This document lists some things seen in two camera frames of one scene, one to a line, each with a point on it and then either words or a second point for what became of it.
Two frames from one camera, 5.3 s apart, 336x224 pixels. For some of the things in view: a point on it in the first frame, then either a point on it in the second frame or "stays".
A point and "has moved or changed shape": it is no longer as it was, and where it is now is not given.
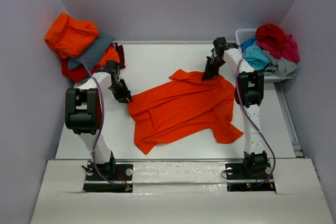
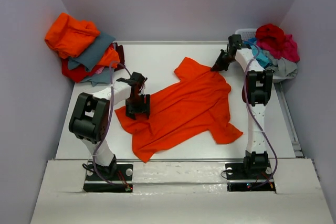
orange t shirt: (184, 108) has moved or changed shape
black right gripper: (209, 72) -> (220, 66)
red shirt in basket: (272, 32) stays
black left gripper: (125, 93) -> (144, 108)
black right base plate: (242, 176) stays
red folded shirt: (77, 75) stays
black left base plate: (121, 174) stays
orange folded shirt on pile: (69, 37) stays
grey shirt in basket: (282, 66) stays
